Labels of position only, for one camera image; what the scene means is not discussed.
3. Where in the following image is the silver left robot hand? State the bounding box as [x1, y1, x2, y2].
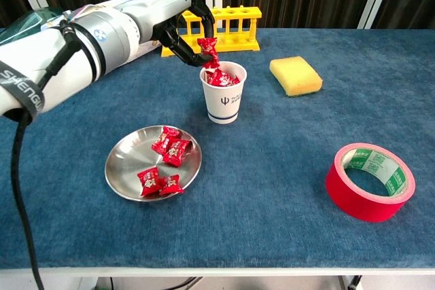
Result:
[122, 0, 218, 67]

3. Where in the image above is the red candy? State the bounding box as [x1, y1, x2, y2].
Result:
[151, 126, 183, 156]
[137, 164, 160, 198]
[196, 37, 221, 70]
[158, 174, 184, 197]
[162, 139, 192, 168]

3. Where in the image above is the white paper cup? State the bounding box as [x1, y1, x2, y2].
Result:
[199, 60, 248, 125]

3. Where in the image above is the round silver metal plate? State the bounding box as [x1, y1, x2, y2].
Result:
[104, 125, 203, 202]

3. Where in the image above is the yellow test tube rack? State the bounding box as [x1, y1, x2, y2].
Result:
[160, 5, 263, 57]

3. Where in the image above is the pile of red wrapped candies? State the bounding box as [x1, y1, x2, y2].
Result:
[203, 67, 241, 87]

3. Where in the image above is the green transparent bottle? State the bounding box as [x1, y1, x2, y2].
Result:
[0, 6, 65, 46]

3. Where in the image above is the yellow sponge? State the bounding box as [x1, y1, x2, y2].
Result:
[269, 56, 324, 98]

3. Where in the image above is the blue table cloth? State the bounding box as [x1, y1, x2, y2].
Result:
[0, 26, 435, 270]

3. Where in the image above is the red tape roll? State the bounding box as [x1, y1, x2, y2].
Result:
[325, 142, 417, 223]

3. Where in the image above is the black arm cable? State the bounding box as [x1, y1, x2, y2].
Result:
[10, 20, 81, 290]

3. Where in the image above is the black cable bundle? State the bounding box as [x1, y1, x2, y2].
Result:
[162, 276, 205, 290]

